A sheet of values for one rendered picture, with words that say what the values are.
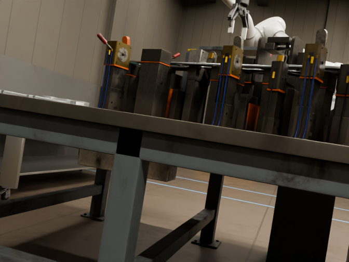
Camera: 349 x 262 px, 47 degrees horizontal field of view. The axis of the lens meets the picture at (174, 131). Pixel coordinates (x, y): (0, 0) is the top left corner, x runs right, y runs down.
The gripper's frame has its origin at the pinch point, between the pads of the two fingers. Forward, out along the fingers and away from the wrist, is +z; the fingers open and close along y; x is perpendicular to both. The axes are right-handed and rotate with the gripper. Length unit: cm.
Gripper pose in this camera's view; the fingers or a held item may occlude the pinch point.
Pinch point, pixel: (237, 34)
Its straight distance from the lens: 232.4
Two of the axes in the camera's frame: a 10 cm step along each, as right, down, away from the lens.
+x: 7.5, 1.2, -6.5
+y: -6.4, -1.0, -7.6
